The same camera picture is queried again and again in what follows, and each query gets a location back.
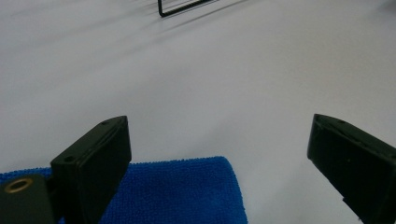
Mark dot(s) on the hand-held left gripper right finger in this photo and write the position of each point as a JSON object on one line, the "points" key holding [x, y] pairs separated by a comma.
{"points": [[355, 161]]}

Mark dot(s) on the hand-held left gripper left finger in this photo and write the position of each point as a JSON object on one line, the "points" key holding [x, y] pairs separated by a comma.
{"points": [[93, 168]]}

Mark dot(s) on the blue microfibre cloth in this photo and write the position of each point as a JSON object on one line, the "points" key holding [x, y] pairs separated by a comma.
{"points": [[174, 193]]}

